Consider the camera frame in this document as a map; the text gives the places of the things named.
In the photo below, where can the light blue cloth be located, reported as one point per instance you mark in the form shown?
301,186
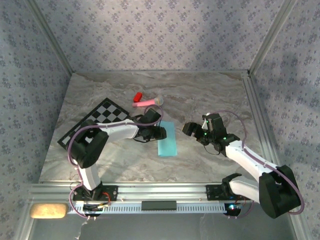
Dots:
167,147

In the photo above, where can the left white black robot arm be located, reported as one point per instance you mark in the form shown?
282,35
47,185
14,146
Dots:
117,131

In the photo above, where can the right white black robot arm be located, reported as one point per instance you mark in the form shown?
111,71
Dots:
250,160

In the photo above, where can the pink toy microphone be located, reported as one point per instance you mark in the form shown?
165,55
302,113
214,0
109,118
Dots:
146,102

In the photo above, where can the red block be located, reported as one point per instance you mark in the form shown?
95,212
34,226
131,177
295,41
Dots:
137,97

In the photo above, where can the black white checkerboard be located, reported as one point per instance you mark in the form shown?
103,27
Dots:
107,113

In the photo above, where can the black controller board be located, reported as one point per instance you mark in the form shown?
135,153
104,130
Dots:
91,208
232,211

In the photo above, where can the black rectangular box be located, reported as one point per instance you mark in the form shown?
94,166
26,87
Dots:
158,205

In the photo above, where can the beige sponge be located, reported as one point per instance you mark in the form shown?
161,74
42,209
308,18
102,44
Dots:
48,210

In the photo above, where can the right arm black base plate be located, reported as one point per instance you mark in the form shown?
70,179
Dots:
213,192

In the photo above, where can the aluminium side rail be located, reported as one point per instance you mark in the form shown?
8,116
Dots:
261,120

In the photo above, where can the wide aluminium mounting rail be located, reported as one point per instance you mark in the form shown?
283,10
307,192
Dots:
160,191

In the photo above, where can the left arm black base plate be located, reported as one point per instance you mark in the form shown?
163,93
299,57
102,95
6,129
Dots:
112,193

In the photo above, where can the aluminium frame leg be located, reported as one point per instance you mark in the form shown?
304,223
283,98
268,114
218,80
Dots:
25,227
298,227

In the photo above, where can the aluminium frame post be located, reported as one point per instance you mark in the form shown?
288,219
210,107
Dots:
272,37
51,37

